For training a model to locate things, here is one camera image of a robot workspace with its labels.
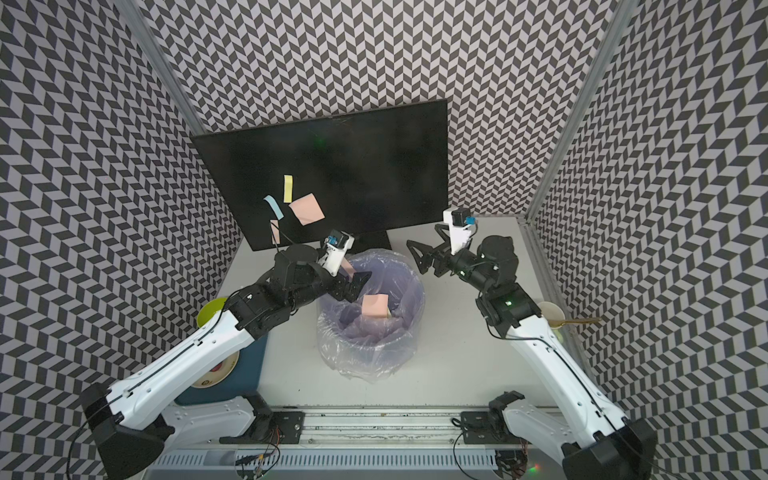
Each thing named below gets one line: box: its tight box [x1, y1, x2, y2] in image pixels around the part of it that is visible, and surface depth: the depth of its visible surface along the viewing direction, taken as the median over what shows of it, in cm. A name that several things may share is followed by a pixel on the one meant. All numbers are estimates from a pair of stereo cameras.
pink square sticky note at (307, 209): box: [288, 192, 326, 226], surface depth 82 cm
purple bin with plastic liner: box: [316, 249, 426, 383], surface depth 65 cm
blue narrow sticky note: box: [263, 194, 285, 221], surface depth 80 cm
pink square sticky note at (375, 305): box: [362, 294, 389, 318], surface depth 84 cm
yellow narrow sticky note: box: [283, 174, 293, 203], surface depth 77 cm
